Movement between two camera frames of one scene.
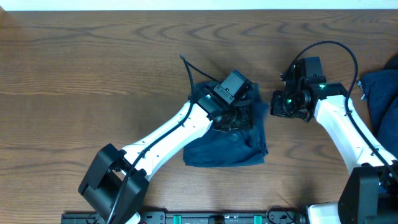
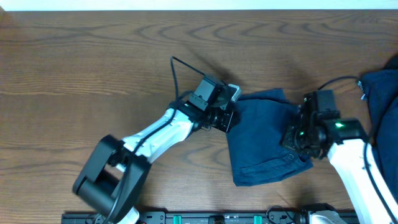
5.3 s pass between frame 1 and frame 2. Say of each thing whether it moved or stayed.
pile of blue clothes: stayed
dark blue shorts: moved
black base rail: stayed
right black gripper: moved
